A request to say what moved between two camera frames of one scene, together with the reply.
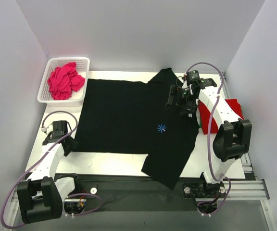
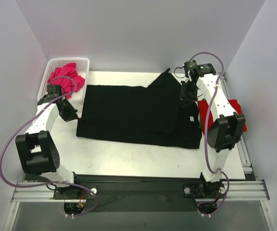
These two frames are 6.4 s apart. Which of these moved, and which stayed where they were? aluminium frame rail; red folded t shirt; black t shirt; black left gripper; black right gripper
Moved: black t shirt; black left gripper; black right gripper
Stayed: red folded t shirt; aluminium frame rail
